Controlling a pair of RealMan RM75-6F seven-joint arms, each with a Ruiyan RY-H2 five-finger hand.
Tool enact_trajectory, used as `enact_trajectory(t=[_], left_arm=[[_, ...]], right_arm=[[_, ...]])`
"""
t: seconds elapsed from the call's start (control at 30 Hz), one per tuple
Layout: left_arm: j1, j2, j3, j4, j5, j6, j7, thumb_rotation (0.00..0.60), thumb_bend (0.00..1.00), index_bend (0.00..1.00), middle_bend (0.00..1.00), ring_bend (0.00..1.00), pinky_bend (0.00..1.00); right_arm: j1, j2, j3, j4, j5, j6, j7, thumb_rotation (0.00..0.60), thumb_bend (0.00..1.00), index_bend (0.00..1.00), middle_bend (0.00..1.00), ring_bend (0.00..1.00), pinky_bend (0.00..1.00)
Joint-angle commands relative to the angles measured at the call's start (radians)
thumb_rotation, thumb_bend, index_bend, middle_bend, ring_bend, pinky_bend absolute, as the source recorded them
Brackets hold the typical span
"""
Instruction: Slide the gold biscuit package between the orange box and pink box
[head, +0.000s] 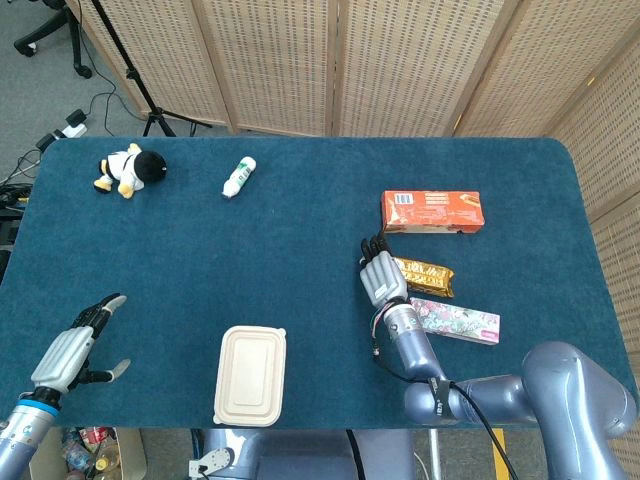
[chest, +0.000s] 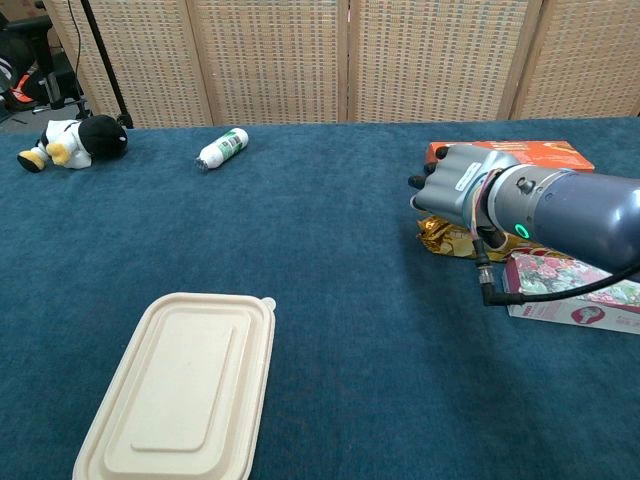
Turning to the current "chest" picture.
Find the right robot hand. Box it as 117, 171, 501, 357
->
407, 142, 519, 226

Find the gold foil biscuit packet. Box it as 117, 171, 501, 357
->
416, 214, 571, 266

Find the orange cardboard box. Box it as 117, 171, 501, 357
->
424, 139, 596, 174

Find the floral print box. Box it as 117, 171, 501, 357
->
502, 249, 640, 336

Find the blue carpet table mat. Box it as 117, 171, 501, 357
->
0, 115, 640, 480

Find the woven wooden folding screen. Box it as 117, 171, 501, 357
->
42, 0, 640, 130

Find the white bottle with green label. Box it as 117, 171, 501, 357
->
194, 127, 250, 174

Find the beige lidded food container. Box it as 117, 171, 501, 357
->
73, 291, 277, 480

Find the black and white plush toy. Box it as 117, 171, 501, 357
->
17, 114, 129, 174

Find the black tripod stand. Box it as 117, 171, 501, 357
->
79, 0, 135, 130

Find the black office chair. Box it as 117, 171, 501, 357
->
0, 14, 89, 124

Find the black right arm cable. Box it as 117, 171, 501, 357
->
472, 234, 640, 306

